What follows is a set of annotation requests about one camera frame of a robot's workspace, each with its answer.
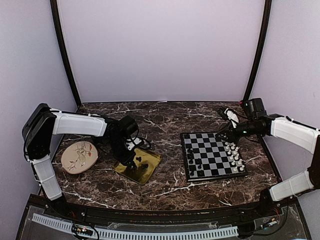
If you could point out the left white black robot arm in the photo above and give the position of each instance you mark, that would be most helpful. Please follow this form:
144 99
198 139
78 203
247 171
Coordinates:
45 122

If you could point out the right black frame post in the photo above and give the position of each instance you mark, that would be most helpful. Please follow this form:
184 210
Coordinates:
259 49

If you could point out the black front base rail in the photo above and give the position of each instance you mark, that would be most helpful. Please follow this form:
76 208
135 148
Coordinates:
232 215

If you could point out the white chess pieces row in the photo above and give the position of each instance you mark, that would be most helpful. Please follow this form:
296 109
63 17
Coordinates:
235 160

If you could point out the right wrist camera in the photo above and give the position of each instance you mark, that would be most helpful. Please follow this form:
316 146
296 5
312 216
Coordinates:
229 115

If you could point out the black silver chess board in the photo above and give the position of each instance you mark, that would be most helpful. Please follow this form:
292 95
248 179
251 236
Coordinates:
211 151

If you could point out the black frame post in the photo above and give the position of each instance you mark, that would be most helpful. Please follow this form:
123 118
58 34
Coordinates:
259 49
63 52

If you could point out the round painted wooden plate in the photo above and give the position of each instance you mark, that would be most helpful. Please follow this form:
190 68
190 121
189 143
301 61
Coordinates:
79 157

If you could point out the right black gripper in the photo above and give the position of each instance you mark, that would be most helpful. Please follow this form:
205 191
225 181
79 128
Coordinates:
231 134

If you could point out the gold square tray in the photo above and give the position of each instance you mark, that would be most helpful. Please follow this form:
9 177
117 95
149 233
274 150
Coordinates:
139 176

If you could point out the pile of black chess pieces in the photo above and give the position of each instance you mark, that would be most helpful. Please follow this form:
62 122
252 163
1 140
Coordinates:
137 164

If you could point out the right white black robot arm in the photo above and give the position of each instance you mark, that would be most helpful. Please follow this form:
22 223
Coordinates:
259 122

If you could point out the white slotted cable duct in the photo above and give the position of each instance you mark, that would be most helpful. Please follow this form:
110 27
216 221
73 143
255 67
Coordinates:
121 231

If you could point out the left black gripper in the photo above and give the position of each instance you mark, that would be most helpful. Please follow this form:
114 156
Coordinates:
126 159

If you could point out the left black frame post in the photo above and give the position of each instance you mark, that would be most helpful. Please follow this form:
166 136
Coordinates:
63 52

